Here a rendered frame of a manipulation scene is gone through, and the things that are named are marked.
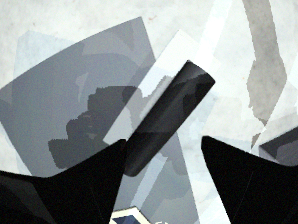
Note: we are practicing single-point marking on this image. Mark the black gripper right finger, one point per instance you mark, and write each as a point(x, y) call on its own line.
point(253, 190)

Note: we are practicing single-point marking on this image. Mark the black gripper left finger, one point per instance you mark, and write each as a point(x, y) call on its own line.
point(84, 194)

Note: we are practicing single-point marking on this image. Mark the peach square tile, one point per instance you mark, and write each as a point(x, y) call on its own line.
point(128, 216)

